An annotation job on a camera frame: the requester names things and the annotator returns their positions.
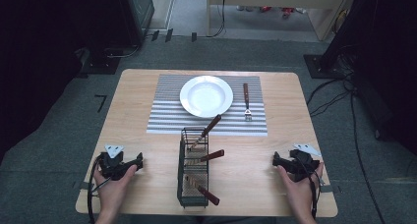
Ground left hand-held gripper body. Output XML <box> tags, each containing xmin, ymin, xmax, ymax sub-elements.
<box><xmin>98</xmin><ymin>144</ymin><xmax>138</xmax><ymax>182</ymax></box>

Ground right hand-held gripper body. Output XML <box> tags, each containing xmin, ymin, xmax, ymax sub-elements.
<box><xmin>284</xmin><ymin>142</ymin><xmax>323</xmax><ymax>183</ymax></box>

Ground person's left hand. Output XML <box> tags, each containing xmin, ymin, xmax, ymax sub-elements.
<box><xmin>92</xmin><ymin>164</ymin><xmax>139</xmax><ymax>216</ymax></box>

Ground person's right hand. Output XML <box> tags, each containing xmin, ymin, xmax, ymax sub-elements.
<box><xmin>276</xmin><ymin>162</ymin><xmax>325</xmax><ymax>218</ymax></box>

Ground grey striped placemat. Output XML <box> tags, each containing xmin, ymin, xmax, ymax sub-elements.
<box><xmin>146</xmin><ymin>74</ymin><xmax>268</xmax><ymax>137</ymax></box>

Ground black tape corner mark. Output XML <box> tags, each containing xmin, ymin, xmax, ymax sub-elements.
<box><xmin>93</xmin><ymin>93</ymin><xmax>108</xmax><ymax>114</ymax></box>

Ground white round plate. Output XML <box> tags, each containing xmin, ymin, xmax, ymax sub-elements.
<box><xmin>179</xmin><ymin>75</ymin><xmax>235</xmax><ymax>119</ymax></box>

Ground black stand base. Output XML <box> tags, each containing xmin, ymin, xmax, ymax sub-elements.
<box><xmin>302</xmin><ymin>53</ymin><xmax>356</xmax><ymax>80</ymax></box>
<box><xmin>78</xmin><ymin>46</ymin><xmax>123</xmax><ymax>77</ymax></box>

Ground dark cabinet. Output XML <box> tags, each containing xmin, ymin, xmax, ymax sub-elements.
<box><xmin>116</xmin><ymin>0</ymin><xmax>155</xmax><ymax>47</ymax></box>

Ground red shoes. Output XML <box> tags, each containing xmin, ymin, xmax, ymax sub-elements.
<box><xmin>259</xmin><ymin>5</ymin><xmax>296</xmax><ymax>20</ymax></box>

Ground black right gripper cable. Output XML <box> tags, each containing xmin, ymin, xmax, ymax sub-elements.
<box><xmin>296</xmin><ymin>158</ymin><xmax>323</xmax><ymax>220</ymax></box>

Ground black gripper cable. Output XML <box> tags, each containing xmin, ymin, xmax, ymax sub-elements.
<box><xmin>296</xmin><ymin>158</ymin><xmax>323</xmax><ymax>220</ymax></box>
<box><xmin>86</xmin><ymin>154</ymin><xmax>112</xmax><ymax>224</ymax></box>

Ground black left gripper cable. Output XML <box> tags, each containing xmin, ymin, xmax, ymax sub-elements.
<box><xmin>86</xmin><ymin>154</ymin><xmax>112</xmax><ymax>224</ymax></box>

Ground long black floor cable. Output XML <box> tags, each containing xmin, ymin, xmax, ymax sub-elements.
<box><xmin>348</xmin><ymin>87</ymin><xmax>388</xmax><ymax>224</ymax></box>

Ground dark wire cutlery basket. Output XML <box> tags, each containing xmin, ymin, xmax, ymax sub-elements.
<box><xmin>176</xmin><ymin>127</ymin><xmax>210</xmax><ymax>209</ymax></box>

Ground wooden handled cutlery piece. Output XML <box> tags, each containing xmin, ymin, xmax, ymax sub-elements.
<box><xmin>185</xmin><ymin>148</ymin><xmax>226</xmax><ymax>168</ymax></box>
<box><xmin>185</xmin><ymin>174</ymin><xmax>221</xmax><ymax>206</ymax></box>

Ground wooden handled fork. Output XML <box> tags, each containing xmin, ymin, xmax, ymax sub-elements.
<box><xmin>242</xmin><ymin>83</ymin><xmax>254</xmax><ymax>123</ymax></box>

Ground wooden handled knife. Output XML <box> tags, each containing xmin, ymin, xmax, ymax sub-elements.
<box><xmin>187</xmin><ymin>114</ymin><xmax>223</xmax><ymax>152</ymax></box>

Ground black hanging cable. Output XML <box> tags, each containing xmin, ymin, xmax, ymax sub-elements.
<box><xmin>207</xmin><ymin>0</ymin><xmax>228</xmax><ymax>39</ymax></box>

